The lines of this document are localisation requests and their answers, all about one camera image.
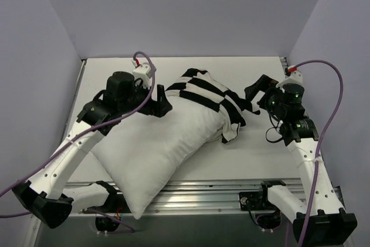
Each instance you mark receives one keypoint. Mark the white pillow insert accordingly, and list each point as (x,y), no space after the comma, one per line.
(142,152)

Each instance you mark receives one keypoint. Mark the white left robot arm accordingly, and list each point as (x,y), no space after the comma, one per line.
(44,194)

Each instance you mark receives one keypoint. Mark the black white checkered pillowcase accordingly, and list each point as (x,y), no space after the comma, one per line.
(198,86)

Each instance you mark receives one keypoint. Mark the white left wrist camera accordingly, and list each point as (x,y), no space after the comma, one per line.
(142,70)

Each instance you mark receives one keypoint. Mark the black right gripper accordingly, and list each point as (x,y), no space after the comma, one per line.
(263,91)

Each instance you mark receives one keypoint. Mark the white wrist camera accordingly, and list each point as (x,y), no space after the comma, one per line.
(142,70)
(293,76)

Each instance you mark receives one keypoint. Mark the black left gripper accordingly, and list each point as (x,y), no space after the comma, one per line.
(156,103)

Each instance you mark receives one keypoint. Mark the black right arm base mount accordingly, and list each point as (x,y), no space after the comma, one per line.
(262,213)

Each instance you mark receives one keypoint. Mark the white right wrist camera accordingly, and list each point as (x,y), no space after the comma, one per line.
(293,76)

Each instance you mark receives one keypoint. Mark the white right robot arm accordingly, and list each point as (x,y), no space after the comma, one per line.
(320,220)

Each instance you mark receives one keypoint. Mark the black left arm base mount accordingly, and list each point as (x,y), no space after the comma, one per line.
(108,211)

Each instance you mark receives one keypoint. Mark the aluminium table edge rail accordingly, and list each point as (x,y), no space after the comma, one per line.
(77,86)

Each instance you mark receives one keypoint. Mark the aluminium front frame rail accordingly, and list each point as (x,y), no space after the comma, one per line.
(197,197)

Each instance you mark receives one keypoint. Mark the aluminium right side rail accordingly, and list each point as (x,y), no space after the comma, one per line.
(296,124)

